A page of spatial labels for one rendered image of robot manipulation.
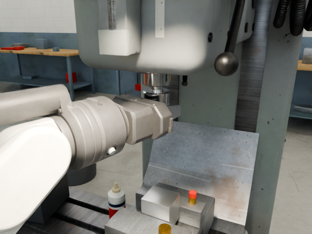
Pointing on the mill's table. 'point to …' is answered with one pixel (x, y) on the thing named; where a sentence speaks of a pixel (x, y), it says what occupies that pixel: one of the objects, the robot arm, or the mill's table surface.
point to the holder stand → (51, 202)
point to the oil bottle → (115, 199)
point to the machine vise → (187, 209)
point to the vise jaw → (137, 224)
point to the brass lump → (164, 229)
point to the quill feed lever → (230, 44)
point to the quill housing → (160, 36)
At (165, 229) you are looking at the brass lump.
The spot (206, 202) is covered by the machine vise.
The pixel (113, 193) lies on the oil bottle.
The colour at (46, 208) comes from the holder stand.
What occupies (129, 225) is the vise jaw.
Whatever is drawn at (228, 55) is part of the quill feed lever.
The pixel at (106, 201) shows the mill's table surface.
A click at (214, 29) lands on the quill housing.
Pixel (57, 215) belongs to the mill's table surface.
